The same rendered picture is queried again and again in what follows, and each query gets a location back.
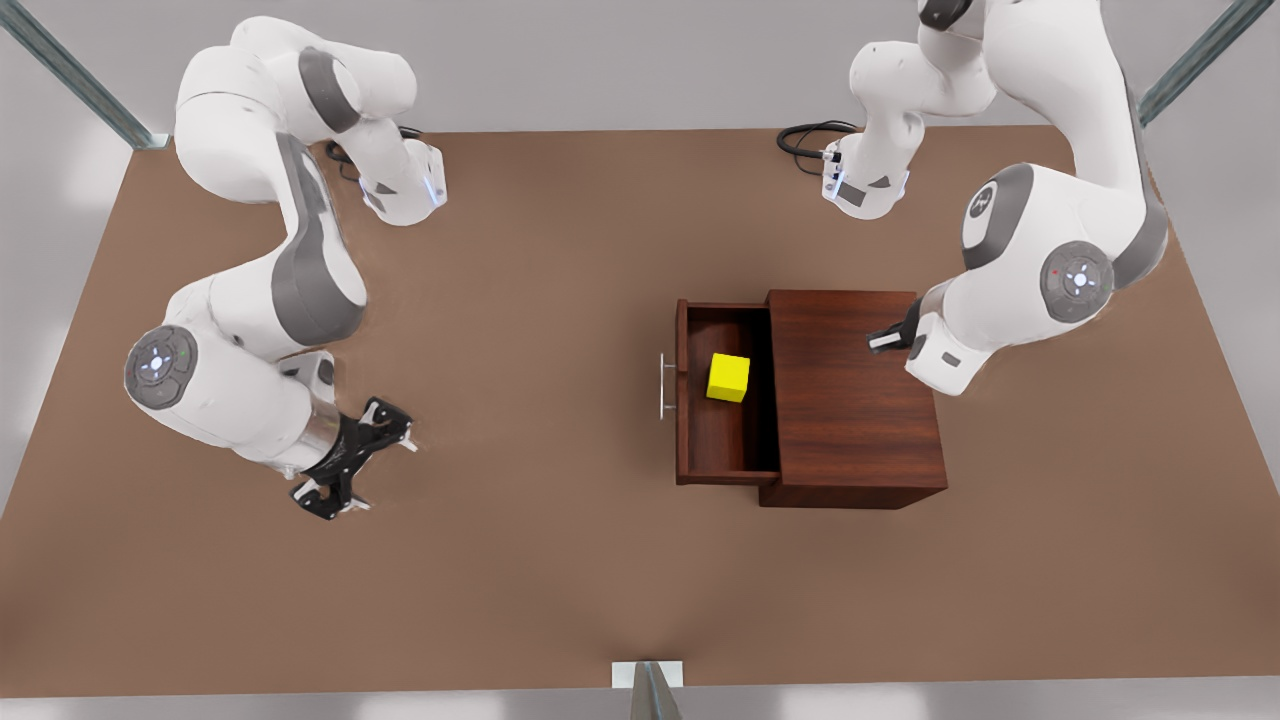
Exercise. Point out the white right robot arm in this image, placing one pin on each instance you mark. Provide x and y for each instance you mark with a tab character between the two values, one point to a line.
250	300

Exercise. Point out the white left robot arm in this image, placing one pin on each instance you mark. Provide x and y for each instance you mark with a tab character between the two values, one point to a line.
1060	200

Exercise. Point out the dark brown wooden cabinet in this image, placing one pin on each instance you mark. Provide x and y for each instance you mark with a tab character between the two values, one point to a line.
855	400

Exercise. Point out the yellow cube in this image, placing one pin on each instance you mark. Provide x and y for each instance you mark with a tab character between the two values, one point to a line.
728	378

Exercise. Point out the silver frame post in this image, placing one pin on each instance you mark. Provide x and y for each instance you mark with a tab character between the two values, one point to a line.
70	70
650	690
1195	55

